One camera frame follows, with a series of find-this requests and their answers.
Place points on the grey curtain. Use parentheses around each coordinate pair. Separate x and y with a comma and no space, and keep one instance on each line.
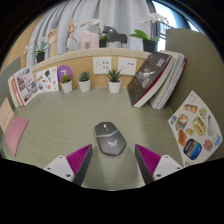
(123,13)

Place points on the red and white magazine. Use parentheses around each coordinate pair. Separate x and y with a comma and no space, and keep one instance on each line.
(26,85)

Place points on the black book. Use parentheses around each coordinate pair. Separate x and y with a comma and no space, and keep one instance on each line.
(148,80)

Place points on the small succulent in white pot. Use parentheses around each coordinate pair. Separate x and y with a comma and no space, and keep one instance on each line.
(84,86)
(67,86)
(114,86)

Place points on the dark grey computer mouse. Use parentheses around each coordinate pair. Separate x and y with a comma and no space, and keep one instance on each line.
(110,140)

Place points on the dark-framed window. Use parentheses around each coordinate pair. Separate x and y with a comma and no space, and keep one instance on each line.
(166,13)

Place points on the pink mouse pad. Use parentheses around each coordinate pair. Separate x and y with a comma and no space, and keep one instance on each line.
(16,135)

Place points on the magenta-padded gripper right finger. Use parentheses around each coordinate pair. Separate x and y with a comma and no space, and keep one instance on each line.
(166,165)

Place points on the colourful food sticker sheet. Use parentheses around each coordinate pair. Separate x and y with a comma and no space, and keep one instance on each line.
(196,130)

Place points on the grey-green desk partition panel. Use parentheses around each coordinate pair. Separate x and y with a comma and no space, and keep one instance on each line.
(200,66)
(8,71)

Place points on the dark wooden horse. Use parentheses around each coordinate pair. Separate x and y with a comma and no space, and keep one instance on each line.
(116,36)

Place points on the beige card sign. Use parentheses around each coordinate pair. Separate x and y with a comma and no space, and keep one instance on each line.
(5,115)

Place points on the white wall outlet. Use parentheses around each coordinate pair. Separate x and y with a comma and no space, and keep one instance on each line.
(127,66)
(102,65)

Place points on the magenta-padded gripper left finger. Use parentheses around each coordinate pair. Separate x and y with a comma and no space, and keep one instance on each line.
(60,166)

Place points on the light wooden ledge shelf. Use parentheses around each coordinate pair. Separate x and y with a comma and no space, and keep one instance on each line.
(83,53)

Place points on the pink wooden horse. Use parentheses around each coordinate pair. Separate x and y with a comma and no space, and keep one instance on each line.
(88,38)

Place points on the wooden mannequin figure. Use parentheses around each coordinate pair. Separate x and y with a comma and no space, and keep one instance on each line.
(71,31)

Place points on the tan book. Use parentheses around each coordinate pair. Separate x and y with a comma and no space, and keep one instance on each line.
(13,90)

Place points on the purple round sign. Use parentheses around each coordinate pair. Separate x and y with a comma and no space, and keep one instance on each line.
(64,70)

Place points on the wooden hand model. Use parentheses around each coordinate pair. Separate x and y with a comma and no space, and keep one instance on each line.
(52,40)

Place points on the white sticker sheet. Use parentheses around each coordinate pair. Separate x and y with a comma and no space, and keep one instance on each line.
(46,79)

